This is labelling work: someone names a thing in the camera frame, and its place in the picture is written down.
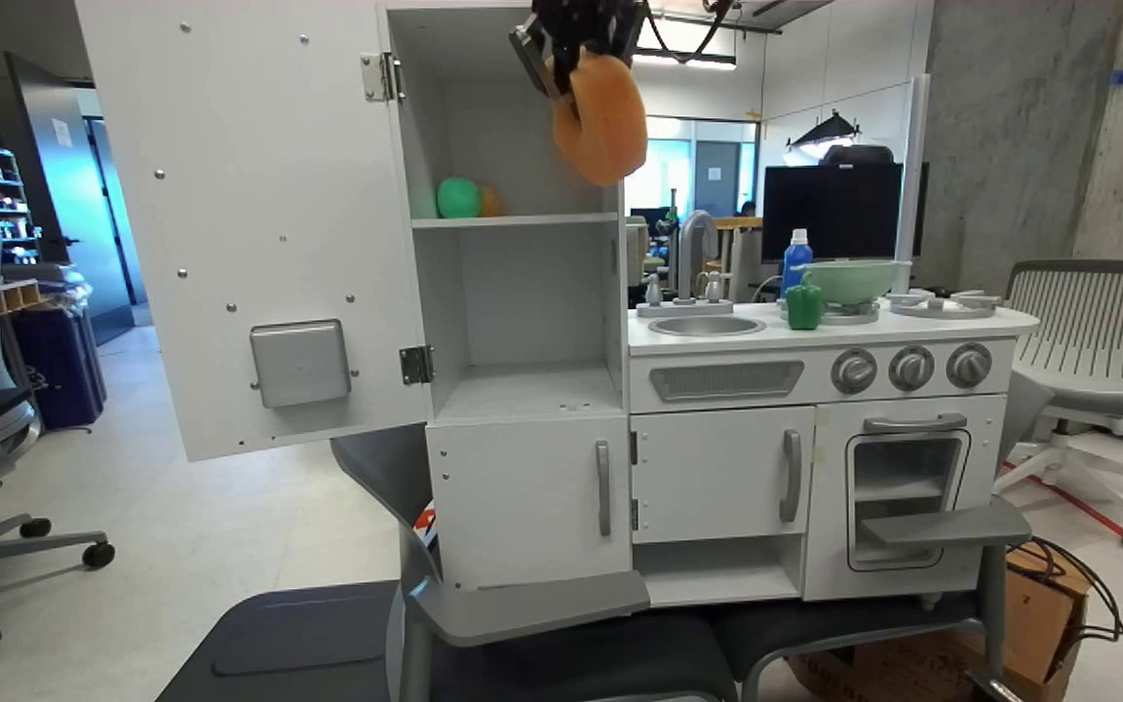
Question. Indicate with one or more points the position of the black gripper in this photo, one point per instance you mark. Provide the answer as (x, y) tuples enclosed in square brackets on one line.
[(595, 20)]

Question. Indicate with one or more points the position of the brown cardboard box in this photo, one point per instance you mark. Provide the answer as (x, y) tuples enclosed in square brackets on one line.
[(1034, 609)]

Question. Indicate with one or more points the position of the white mesh office chair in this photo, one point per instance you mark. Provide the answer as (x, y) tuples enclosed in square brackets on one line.
[(1095, 336)]

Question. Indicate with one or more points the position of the pale green colander bowl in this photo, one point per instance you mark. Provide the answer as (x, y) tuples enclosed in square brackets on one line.
[(861, 283)]

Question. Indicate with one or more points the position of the grey toy faucet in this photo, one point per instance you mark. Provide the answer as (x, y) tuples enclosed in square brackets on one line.
[(691, 236)]

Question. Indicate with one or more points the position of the dark blue suitcase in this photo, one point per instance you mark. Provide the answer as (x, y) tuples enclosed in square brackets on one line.
[(58, 365)]

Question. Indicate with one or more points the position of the blue bottle white cap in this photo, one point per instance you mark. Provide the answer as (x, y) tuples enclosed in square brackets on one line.
[(799, 261)]

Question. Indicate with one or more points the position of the white short fridge door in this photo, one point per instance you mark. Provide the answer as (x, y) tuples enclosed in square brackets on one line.
[(508, 500)]

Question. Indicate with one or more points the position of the grey stove knob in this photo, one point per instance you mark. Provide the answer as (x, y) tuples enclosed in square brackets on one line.
[(856, 371), (970, 365), (911, 367)]

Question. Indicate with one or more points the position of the green toy ball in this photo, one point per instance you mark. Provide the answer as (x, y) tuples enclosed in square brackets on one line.
[(460, 198)]

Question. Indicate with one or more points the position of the small yellow-green bottle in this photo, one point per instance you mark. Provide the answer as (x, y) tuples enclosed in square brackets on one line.
[(717, 285)]

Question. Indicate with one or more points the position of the small orange toy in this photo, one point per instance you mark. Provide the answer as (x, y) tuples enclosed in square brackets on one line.
[(492, 204)]

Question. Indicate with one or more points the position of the silver toy sink basin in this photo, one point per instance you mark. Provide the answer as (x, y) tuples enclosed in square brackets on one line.
[(703, 326)]

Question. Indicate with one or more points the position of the white sink cabinet door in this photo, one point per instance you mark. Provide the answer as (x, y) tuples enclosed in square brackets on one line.
[(718, 474)]

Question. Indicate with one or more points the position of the toy oven door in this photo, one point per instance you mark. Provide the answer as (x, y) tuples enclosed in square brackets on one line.
[(913, 425)]

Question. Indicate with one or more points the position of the large black monitor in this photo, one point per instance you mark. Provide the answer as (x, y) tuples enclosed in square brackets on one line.
[(838, 207)]

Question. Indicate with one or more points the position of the black fish-shaped wall item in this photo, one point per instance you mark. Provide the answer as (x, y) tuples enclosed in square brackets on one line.
[(830, 126)]

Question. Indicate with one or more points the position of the yellow toy cheese wedge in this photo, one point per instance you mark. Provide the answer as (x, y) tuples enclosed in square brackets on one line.
[(602, 122)]

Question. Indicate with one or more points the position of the white toy kitchen unit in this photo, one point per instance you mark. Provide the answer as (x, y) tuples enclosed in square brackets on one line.
[(508, 297)]

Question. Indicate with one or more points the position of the white tall cupboard door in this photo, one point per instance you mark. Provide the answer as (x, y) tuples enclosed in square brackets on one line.
[(262, 198)]

